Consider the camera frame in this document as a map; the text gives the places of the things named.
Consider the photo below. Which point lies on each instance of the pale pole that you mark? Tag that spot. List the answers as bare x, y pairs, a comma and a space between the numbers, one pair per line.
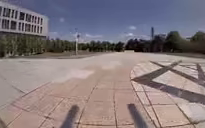
76, 43

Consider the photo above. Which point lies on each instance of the tall dark tower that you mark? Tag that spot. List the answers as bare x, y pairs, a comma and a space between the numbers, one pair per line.
152, 32

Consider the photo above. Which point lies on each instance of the white multi-storey building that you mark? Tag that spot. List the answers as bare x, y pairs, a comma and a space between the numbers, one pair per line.
16, 20

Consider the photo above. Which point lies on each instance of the row of trees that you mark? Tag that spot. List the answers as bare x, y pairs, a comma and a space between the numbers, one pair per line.
140, 44

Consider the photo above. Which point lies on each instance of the robot's own part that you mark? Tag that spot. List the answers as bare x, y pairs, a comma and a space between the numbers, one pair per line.
136, 116
70, 117

